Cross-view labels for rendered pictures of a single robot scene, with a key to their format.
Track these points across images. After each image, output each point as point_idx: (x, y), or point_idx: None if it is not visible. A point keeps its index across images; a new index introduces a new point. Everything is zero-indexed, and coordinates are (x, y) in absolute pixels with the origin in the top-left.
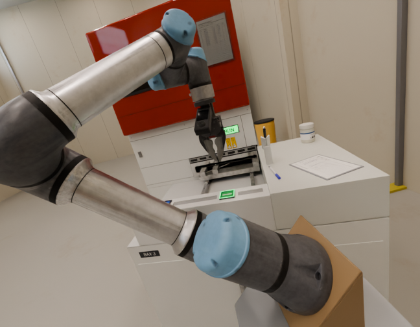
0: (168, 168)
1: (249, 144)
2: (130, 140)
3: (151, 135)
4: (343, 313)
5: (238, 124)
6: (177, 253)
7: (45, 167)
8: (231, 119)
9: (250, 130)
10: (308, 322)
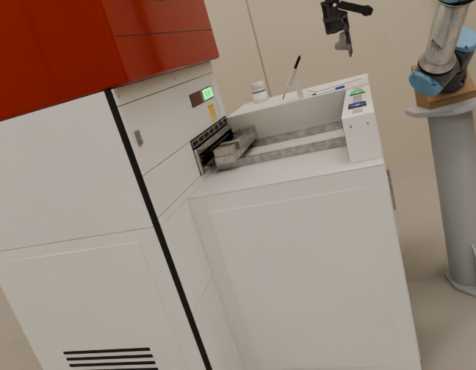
0: (175, 165)
1: (222, 114)
2: (118, 102)
3: (145, 92)
4: None
5: (210, 85)
6: (455, 62)
7: None
8: (205, 78)
9: (218, 95)
10: (468, 81)
